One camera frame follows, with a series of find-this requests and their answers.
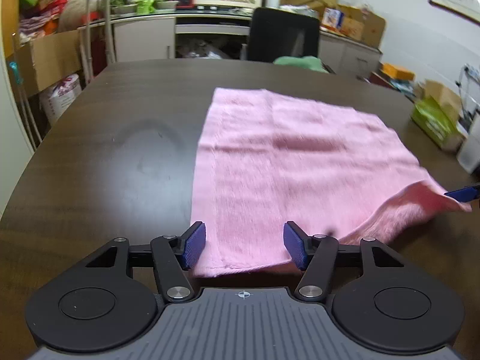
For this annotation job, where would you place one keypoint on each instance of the green tissue box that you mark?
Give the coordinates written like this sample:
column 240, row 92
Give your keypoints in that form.
column 437, row 114

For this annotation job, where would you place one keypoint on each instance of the black office chair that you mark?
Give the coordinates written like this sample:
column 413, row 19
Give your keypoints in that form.
column 278, row 33

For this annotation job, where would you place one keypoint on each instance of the pink towel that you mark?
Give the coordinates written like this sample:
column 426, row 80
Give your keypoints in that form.
column 264, row 159

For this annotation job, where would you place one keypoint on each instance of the grey metal cabinet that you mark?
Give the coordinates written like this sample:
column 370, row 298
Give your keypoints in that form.
column 15, row 149

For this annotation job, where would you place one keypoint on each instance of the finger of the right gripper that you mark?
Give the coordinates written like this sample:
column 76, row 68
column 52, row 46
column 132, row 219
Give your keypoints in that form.
column 466, row 194

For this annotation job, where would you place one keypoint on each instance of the teal handled broom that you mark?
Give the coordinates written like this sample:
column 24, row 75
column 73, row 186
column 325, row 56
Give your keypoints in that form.
column 29, row 121

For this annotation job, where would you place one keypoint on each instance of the orange box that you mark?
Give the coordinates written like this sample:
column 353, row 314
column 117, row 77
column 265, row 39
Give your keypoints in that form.
column 397, row 73

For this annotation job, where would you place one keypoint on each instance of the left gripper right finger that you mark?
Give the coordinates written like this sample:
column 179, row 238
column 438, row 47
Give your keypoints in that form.
column 315, row 256

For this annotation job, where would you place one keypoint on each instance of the cardboard boxes on counter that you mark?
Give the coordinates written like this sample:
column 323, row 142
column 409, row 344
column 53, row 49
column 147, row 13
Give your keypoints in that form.
column 357, row 23

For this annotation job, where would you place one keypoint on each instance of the green cushion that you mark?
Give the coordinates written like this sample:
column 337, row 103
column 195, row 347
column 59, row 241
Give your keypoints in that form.
column 307, row 62

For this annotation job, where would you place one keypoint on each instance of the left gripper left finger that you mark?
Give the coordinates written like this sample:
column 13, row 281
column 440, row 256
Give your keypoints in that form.
column 172, row 257

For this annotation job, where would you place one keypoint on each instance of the white rice sack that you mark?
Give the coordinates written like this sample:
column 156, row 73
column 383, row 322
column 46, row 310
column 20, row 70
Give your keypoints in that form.
column 59, row 96

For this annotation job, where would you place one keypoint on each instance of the large cardboard box left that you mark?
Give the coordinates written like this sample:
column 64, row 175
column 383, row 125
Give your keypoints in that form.
column 47, row 60

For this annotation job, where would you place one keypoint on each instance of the white side counter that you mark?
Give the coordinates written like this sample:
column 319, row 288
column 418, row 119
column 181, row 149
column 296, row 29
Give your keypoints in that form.
column 137, row 38

